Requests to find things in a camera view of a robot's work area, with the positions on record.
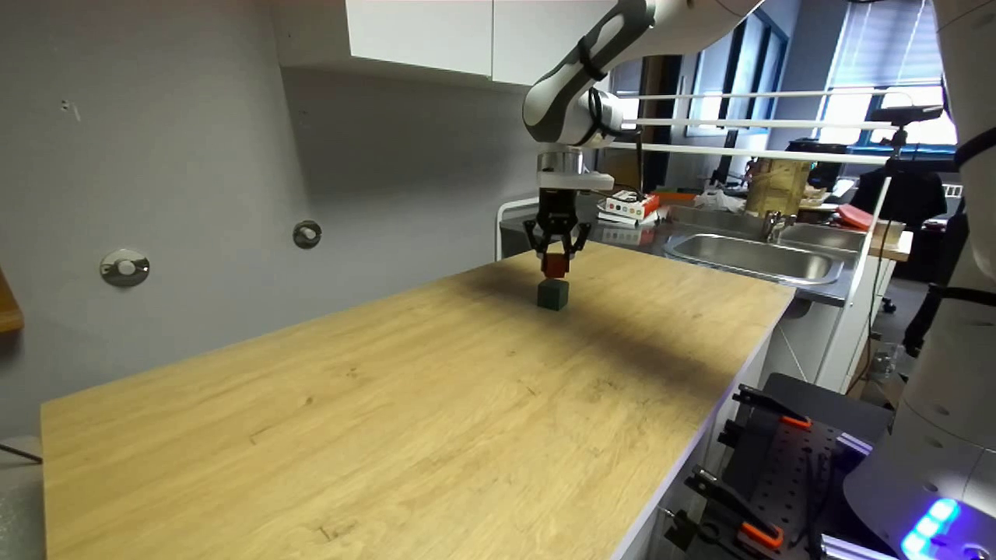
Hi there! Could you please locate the colourful card game box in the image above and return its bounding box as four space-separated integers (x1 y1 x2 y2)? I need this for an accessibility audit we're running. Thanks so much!
596 187 668 228

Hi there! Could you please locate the black clamp orange handle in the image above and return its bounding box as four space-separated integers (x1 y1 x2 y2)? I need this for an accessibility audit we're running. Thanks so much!
664 467 793 558
729 384 819 435

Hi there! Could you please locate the green cube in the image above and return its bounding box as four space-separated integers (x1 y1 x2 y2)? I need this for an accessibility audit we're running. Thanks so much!
532 278 574 315

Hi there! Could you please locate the black camera on stand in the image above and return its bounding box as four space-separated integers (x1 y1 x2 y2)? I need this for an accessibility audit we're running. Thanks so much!
866 100 948 134

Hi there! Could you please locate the white camera stand pole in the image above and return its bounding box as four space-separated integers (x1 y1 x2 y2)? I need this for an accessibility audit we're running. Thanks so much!
841 122 913 401

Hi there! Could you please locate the beige jar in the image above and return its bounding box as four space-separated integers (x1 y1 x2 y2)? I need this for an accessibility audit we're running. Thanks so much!
743 152 825 225

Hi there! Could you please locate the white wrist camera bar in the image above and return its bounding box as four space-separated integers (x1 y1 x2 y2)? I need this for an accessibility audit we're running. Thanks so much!
532 168 618 200

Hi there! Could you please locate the orange cube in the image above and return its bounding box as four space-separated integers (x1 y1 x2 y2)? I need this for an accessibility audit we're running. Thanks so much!
539 251 574 282

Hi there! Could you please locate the narrow white cabinet door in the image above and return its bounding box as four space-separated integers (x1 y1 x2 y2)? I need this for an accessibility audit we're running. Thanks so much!
342 0 499 82

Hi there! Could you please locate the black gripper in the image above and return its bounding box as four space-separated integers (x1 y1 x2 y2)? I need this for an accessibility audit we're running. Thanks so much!
518 191 593 263

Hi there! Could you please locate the round metal wall fixture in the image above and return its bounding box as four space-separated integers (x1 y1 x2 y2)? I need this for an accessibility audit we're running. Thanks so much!
97 245 156 291
288 217 323 251

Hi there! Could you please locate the stainless steel sink counter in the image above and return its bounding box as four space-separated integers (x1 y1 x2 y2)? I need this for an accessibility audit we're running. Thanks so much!
494 193 908 309

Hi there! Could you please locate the black mounting plate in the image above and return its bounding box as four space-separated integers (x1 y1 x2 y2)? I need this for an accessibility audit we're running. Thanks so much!
710 370 895 560

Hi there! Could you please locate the white rail rack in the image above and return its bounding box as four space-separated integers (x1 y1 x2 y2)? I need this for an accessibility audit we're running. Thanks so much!
615 85 943 171

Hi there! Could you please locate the thin black floor cable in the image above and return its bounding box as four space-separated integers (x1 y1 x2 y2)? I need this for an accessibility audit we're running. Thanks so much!
0 440 45 471

